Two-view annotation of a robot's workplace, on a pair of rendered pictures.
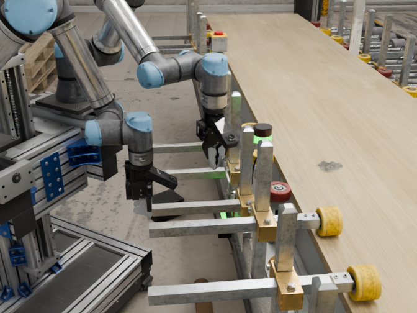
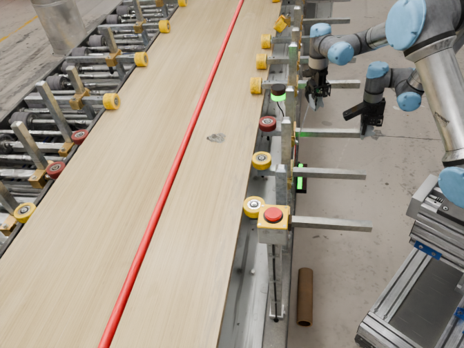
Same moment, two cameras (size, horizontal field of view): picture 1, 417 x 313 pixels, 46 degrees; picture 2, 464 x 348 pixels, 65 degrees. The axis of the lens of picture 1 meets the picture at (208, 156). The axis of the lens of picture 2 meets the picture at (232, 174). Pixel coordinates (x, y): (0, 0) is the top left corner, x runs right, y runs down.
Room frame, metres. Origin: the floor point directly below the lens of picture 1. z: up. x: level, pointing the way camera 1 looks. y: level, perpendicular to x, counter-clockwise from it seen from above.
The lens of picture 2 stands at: (2.68, 0.07, 1.90)
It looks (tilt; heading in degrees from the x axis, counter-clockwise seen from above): 44 degrees down; 201
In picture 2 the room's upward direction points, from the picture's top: 8 degrees counter-clockwise
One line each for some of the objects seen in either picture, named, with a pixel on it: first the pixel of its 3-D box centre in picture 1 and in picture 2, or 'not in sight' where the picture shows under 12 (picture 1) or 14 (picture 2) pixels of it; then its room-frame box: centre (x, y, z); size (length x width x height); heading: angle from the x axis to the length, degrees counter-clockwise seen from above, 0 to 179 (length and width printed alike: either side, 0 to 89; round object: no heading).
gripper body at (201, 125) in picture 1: (212, 123); (318, 81); (1.37, -0.01, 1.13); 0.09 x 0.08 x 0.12; 27
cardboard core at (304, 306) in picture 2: (203, 306); (304, 295); (1.72, 0.02, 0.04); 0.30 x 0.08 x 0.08; 6
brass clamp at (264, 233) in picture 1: (262, 219); (292, 86); (1.12, -0.15, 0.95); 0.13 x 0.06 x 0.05; 6
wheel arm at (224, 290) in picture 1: (259, 287); (306, 59); (0.85, -0.11, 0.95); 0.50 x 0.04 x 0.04; 96
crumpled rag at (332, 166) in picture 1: (330, 164); (216, 135); (1.51, -0.43, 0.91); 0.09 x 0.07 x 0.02; 89
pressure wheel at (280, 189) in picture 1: (277, 200); (267, 130); (1.36, -0.23, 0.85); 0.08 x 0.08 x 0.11
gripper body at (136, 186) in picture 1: (139, 178); (371, 111); (1.31, 0.21, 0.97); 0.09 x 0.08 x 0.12; 96
